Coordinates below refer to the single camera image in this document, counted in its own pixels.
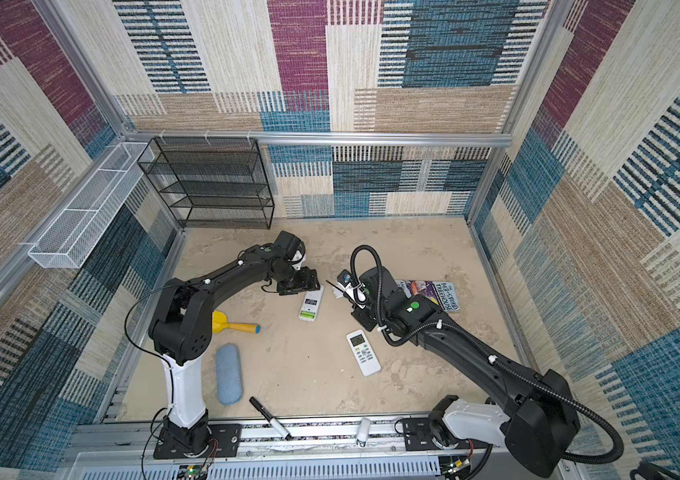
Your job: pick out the yellow scraper with blue tip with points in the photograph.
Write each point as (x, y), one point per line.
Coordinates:
(220, 323)

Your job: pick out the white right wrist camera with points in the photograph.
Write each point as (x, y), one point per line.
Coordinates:
(360, 297)

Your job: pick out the white remote with red buttons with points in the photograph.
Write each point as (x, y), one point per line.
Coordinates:
(311, 304)

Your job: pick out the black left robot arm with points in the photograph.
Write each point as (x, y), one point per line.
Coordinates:
(181, 328)

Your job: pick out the colourful magazine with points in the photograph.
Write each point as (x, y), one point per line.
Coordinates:
(440, 292)

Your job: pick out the blue grey glasses case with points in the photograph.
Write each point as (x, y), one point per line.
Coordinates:
(228, 374)

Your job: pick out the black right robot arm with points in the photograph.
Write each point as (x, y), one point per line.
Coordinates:
(535, 429)

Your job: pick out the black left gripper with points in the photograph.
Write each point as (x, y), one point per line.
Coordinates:
(308, 282)

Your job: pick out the white air conditioner remote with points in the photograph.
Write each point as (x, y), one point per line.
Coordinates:
(363, 353)

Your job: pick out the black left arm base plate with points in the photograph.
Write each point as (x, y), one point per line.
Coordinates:
(219, 440)

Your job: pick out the black yellow screwdriver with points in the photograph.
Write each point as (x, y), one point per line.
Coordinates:
(347, 288)

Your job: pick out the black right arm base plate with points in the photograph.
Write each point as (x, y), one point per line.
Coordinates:
(422, 434)

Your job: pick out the white wire mesh basket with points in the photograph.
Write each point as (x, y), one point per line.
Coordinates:
(72, 236)

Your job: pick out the black wire mesh shelf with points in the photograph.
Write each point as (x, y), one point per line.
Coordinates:
(210, 182)

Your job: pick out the black marker pen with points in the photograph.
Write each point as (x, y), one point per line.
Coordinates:
(271, 419)

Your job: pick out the white cylinder on rail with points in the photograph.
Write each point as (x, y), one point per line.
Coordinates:
(363, 432)

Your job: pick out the aluminium front rail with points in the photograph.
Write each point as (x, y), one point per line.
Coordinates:
(312, 436)

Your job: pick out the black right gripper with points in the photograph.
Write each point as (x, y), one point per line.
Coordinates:
(368, 323)

